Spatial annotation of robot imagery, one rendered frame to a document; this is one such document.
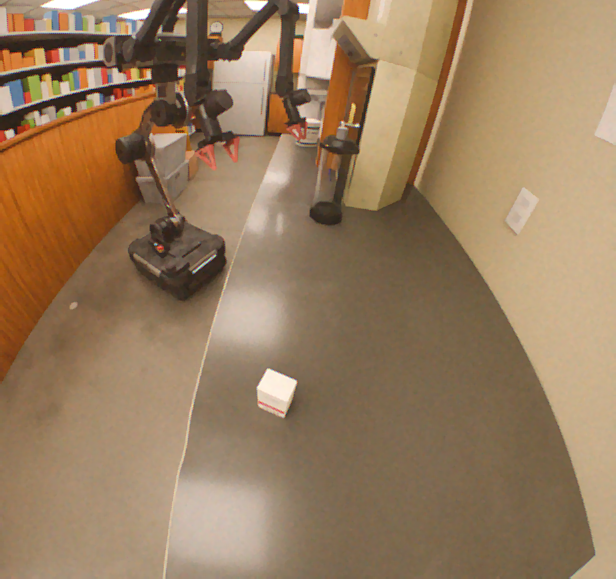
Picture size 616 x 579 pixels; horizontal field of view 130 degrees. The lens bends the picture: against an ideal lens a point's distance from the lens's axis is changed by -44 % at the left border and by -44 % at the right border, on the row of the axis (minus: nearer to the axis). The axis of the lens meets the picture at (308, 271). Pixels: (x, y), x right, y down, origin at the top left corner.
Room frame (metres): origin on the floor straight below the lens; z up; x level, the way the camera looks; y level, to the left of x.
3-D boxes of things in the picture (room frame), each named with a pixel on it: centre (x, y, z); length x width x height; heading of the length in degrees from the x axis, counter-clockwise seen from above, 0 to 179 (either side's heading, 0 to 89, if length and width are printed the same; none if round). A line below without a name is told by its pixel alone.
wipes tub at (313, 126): (1.53, 0.15, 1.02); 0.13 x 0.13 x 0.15
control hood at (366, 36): (0.93, -0.01, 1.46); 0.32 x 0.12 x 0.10; 7
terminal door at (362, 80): (0.94, -0.06, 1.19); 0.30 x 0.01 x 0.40; 7
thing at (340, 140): (0.69, -0.02, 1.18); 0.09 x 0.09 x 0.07
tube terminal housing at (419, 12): (0.96, -0.19, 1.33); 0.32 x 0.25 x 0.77; 7
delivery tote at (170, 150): (2.38, 1.80, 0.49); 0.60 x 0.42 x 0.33; 7
